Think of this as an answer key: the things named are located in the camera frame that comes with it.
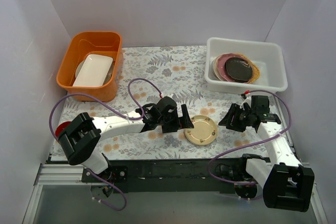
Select cream gold-rimmed small plate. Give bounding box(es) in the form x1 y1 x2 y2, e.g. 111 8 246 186
184 115 218 146

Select white ribbed soup plate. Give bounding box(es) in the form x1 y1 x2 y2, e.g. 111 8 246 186
209 60 218 80

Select yellow woven bamboo tray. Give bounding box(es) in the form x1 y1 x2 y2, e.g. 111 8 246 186
237 53 260 84

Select black gold-rimmed bowl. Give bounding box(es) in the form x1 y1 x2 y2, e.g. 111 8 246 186
225 57 253 83

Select cream and blue plate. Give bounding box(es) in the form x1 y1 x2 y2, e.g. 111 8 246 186
214 59 226 81

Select dark pink scalloped plate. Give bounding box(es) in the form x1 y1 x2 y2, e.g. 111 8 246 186
216 53 243 82

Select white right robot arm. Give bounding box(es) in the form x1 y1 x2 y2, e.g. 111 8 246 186
219 94 314 212

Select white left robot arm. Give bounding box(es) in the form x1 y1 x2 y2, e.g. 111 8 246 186
55 97 194 182

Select round plate in orange bin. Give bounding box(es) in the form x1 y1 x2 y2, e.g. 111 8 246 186
75 60 114 85

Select white plastic bin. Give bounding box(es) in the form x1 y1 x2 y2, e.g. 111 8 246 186
204 37 288 94

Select orange plastic bin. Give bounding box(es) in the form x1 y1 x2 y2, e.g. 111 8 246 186
56 31 123 102

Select floral table mat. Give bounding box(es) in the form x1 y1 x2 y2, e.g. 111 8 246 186
49 45 295 161

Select white rectangular dish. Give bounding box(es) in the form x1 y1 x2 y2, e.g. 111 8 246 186
72 54 113 87

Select red lacquer cup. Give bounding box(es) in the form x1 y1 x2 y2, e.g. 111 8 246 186
55 121 71 143

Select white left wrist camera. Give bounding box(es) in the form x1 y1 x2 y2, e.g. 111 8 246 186
168 93 177 100

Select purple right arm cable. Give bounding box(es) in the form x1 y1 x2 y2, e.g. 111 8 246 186
208 90 292 200

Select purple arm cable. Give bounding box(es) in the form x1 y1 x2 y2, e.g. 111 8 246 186
48 78 165 211
208 90 292 200

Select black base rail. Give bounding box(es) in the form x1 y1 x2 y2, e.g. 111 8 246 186
47 158 300 195

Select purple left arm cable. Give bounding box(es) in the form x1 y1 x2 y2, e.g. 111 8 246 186
48 78 165 211

